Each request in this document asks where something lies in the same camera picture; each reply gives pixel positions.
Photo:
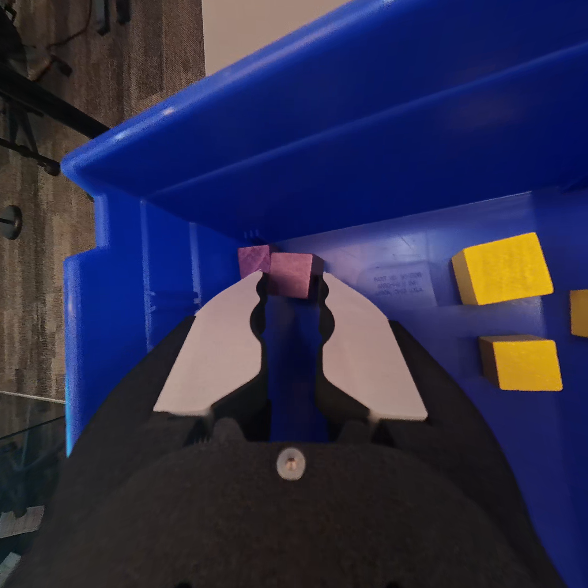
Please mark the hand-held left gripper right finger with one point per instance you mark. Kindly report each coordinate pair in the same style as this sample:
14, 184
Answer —
367, 363

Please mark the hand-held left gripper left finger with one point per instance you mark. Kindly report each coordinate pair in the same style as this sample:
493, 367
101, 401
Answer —
216, 353

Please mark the purple cubes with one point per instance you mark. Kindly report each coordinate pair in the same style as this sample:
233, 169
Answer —
291, 275

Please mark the blue plastic bin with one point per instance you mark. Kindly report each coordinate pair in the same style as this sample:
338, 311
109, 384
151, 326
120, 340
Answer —
321, 138

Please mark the purple wooden cube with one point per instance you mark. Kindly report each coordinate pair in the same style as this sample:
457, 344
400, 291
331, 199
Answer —
252, 262

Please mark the yellow wooden cube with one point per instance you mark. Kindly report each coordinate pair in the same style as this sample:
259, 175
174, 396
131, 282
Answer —
503, 268
523, 365
579, 312

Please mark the round black floor base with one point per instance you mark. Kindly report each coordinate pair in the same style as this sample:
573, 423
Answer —
10, 223

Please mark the black tripod base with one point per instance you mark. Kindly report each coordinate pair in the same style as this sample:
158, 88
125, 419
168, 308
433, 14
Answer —
55, 110

